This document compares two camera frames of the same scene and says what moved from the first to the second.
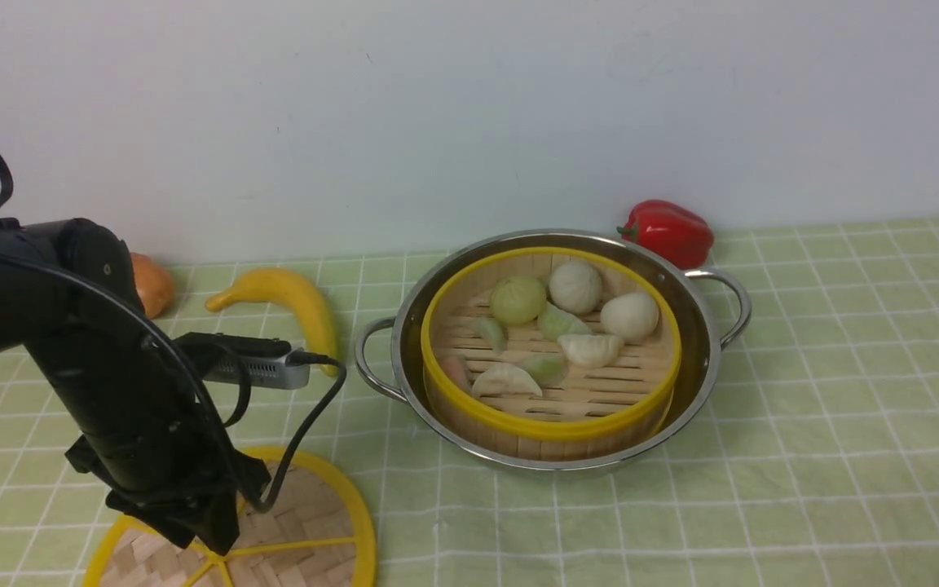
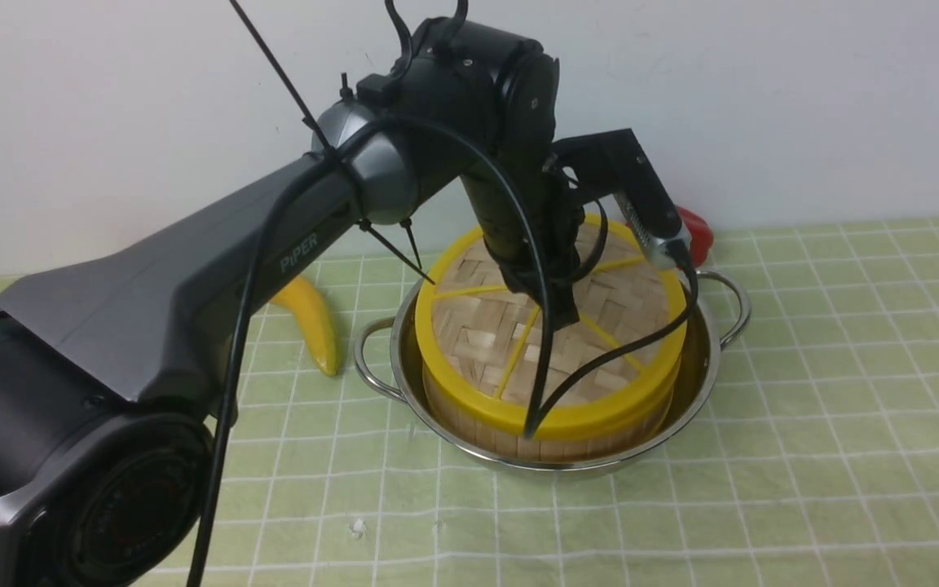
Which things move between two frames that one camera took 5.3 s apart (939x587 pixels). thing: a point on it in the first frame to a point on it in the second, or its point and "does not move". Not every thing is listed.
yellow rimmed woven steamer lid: x=318 y=534 to x=477 y=338
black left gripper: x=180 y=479 to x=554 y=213
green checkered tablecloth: x=844 y=439 does not move
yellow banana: x=304 y=293 does not move
